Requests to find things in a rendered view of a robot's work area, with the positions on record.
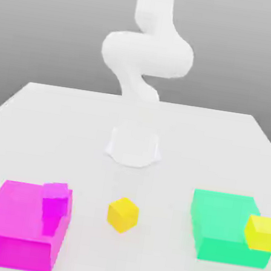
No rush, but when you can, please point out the small magenta cube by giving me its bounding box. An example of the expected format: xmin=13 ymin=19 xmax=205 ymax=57
xmin=36 ymin=180 xmax=74 ymax=240

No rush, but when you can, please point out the small lime yellow cube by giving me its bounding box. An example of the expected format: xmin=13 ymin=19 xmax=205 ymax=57
xmin=242 ymin=214 xmax=271 ymax=253

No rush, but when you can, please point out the large magenta box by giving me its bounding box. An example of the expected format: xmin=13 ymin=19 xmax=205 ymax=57
xmin=0 ymin=178 xmax=76 ymax=271

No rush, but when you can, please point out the large green box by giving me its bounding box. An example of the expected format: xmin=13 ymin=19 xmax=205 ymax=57
xmin=183 ymin=188 xmax=271 ymax=270

